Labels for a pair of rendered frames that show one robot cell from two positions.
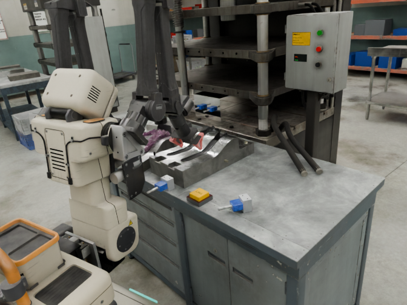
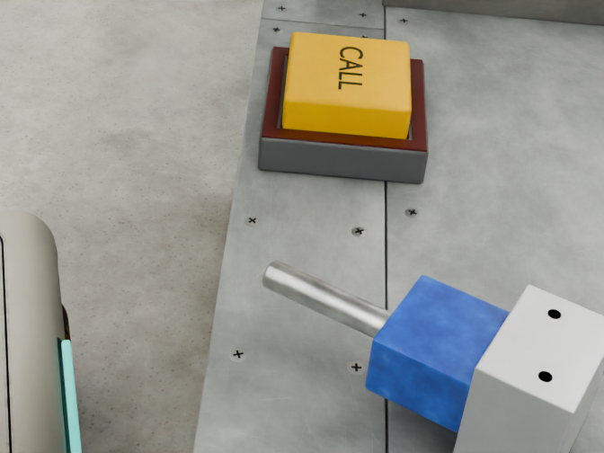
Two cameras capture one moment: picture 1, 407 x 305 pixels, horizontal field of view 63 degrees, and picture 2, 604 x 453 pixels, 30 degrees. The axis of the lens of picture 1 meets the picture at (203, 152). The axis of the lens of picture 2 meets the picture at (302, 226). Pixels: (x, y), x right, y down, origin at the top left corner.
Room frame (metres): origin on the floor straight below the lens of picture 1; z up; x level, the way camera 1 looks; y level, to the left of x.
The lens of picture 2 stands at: (0.84, -0.26, 1.14)
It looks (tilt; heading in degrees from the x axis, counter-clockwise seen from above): 41 degrees down; 41
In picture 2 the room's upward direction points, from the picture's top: 5 degrees clockwise
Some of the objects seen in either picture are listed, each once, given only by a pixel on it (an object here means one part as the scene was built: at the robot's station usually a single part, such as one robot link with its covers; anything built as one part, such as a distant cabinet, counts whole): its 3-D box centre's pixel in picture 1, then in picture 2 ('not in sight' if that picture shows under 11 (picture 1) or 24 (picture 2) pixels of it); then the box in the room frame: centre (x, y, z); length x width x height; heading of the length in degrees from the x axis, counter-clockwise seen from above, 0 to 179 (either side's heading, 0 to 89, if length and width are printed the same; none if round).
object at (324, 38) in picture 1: (311, 141); not in sight; (1.88, -0.67, 0.74); 0.31 x 0.22 x 1.47; 41
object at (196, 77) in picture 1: (233, 86); not in sight; (2.59, -0.28, 0.96); 1.29 x 0.83 x 0.18; 41
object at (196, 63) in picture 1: (191, 66); not in sight; (7.16, 0.10, 0.42); 0.60 x 0.42 x 0.33; 32
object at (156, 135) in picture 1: (150, 135); not in sight; (1.78, 0.29, 0.90); 0.26 x 0.18 x 0.08; 149
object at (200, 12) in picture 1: (230, 19); not in sight; (2.59, -0.28, 1.45); 1.29 x 0.82 x 0.19; 41
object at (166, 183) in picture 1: (158, 187); not in sight; (1.30, 0.21, 0.83); 0.13 x 0.05 x 0.05; 131
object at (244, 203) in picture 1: (234, 205); (417, 341); (1.10, -0.10, 0.83); 0.13 x 0.05 x 0.05; 104
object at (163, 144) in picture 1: (151, 142); not in sight; (1.79, 0.30, 0.86); 0.50 x 0.26 x 0.11; 149
